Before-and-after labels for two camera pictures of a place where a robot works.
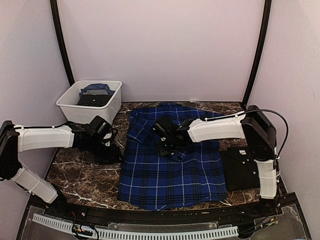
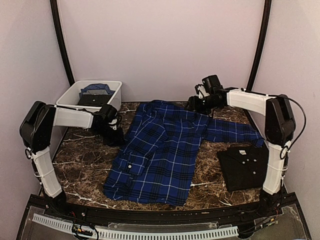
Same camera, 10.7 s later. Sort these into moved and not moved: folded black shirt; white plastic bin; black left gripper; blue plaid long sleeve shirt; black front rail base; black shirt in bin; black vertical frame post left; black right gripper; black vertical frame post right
Moved: black left gripper; black right gripper; blue plaid long sleeve shirt
Not moved: black shirt in bin; black vertical frame post right; folded black shirt; black front rail base; white plastic bin; black vertical frame post left
